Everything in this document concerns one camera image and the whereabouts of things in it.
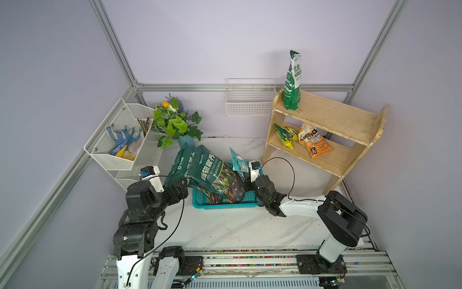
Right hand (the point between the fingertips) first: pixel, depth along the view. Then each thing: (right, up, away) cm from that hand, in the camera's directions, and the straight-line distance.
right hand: (245, 173), depth 88 cm
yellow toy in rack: (-51, +10, -17) cm, 55 cm away
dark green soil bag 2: (-18, +2, -7) cm, 20 cm away
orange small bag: (+31, +17, -3) cm, 36 cm away
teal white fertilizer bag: (-3, +5, -5) cm, 8 cm away
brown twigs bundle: (-48, +23, -6) cm, 53 cm away
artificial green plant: (-36, +27, -5) cm, 46 cm away
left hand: (-27, -1, -23) cm, 35 cm away
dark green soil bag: (-28, +4, -11) cm, 30 cm away
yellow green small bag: (+20, +19, -4) cm, 28 cm away
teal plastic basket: (+2, -15, +5) cm, 15 cm away
